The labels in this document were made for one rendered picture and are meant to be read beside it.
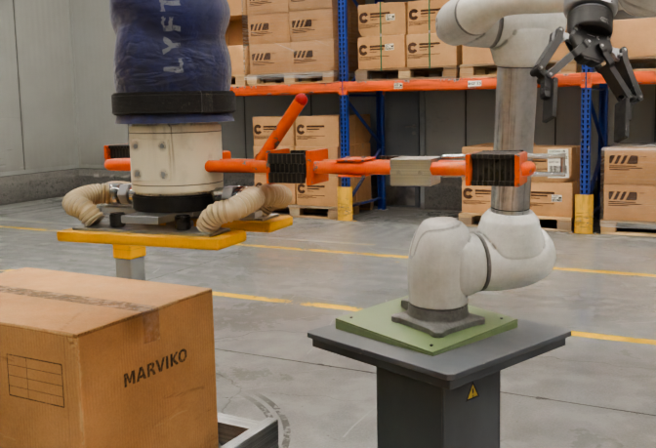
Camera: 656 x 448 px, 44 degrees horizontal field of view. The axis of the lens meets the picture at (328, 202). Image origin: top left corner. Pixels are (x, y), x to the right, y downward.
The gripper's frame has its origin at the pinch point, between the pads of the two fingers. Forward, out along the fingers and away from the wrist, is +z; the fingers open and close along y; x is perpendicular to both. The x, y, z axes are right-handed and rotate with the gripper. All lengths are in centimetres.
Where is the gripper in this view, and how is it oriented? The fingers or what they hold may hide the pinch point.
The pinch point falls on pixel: (586, 123)
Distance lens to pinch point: 138.1
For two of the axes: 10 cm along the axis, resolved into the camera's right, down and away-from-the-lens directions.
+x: -3.0, 2.5, 9.2
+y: 9.4, 2.2, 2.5
